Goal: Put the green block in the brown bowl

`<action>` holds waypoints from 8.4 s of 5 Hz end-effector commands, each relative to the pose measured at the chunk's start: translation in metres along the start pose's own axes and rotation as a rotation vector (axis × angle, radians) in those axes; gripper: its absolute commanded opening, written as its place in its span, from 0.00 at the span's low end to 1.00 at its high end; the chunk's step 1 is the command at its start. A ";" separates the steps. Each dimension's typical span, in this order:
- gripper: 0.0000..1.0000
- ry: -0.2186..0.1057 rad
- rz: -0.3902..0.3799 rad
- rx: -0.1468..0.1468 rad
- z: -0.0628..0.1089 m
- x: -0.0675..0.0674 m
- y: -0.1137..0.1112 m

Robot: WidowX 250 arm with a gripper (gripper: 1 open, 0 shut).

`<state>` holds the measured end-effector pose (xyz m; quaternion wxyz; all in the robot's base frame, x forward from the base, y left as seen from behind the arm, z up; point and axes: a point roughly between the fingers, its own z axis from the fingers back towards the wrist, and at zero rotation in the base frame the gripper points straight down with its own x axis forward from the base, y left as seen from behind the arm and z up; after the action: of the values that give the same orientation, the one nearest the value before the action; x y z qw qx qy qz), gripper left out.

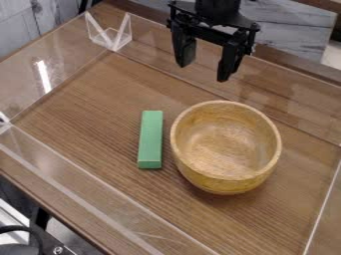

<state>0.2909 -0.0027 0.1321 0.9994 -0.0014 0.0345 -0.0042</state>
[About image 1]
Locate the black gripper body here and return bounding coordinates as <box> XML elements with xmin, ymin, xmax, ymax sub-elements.
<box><xmin>167</xmin><ymin>0</ymin><xmax>259</xmax><ymax>55</ymax></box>

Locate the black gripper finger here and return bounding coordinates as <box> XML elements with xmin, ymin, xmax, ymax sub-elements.
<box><xmin>216</xmin><ymin>31</ymin><xmax>246</xmax><ymax>82</ymax></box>
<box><xmin>171</xmin><ymin>22</ymin><xmax>196</xmax><ymax>68</ymax></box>

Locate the black table leg bracket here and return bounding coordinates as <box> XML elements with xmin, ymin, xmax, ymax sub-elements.
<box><xmin>29</xmin><ymin>206</ymin><xmax>77</xmax><ymax>255</ymax></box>

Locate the brown wooden bowl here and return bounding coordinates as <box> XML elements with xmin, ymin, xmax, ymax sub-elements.
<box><xmin>169</xmin><ymin>101</ymin><xmax>282</xmax><ymax>195</ymax></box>

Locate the green rectangular block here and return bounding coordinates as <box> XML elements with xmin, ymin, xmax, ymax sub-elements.
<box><xmin>137</xmin><ymin>111</ymin><xmax>163</xmax><ymax>169</ymax></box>

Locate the black cable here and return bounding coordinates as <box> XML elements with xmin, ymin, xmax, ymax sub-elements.
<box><xmin>0</xmin><ymin>224</ymin><xmax>45</xmax><ymax>255</ymax></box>

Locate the clear acrylic corner bracket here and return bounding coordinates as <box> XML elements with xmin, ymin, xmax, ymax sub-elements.
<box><xmin>84</xmin><ymin>12</ymin><xmax>132</xmax><ymax>52</ymax></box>

